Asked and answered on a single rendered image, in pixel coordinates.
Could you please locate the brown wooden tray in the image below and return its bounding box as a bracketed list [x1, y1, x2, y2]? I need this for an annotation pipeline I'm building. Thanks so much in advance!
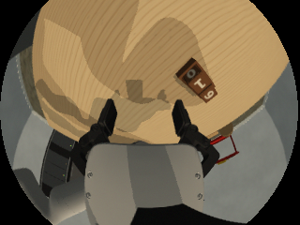
[175, 57, 215, 98]

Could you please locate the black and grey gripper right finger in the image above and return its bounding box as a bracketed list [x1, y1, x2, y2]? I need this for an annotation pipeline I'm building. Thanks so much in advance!
[172, 99, 219, 178]

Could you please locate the brown number cube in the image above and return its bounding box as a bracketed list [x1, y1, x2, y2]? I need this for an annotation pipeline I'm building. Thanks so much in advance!
[198, 83, 218, 103]
[183, 65, 210, 94]

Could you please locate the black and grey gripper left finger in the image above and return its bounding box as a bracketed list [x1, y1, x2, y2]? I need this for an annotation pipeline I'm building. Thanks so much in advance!
[69, 98, 117, 176]

